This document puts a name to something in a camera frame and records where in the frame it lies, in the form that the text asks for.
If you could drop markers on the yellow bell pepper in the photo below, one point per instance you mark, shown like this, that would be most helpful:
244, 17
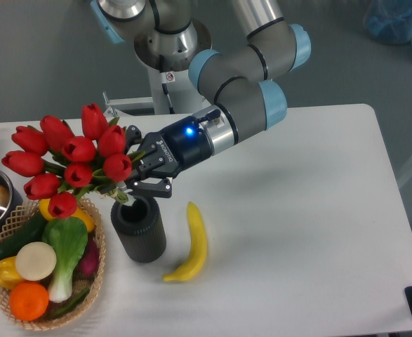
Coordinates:
9, 276

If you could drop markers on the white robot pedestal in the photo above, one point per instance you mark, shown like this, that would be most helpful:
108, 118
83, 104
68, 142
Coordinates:
174, 91

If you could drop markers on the purple red onion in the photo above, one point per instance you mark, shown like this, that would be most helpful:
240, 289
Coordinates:
88, 265

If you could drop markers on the green chili pepper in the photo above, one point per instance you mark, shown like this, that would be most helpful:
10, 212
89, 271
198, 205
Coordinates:
70, 305

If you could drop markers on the red tulip bouquet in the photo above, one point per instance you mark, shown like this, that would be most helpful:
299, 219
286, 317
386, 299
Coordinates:
62, 167

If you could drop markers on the orange tangerine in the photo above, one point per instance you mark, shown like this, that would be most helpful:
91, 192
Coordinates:
28, 301

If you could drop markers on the dark green cucumber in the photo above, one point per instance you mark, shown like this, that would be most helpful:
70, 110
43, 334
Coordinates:
30, 232

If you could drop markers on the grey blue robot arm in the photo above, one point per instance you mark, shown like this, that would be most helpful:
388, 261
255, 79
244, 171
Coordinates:
243, 97

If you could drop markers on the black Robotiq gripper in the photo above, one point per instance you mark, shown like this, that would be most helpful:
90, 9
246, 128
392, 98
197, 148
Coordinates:
168, 152

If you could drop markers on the yellow banana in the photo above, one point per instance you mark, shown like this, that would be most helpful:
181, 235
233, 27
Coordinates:
191, 267

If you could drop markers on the blue plastic bag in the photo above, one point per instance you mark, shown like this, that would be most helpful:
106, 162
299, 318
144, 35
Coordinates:
389, 22

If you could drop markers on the dark grey ribbed vase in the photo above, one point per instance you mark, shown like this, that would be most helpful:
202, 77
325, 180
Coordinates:
140, 229

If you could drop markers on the green bok choy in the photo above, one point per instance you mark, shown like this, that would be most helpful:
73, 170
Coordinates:
68, 237

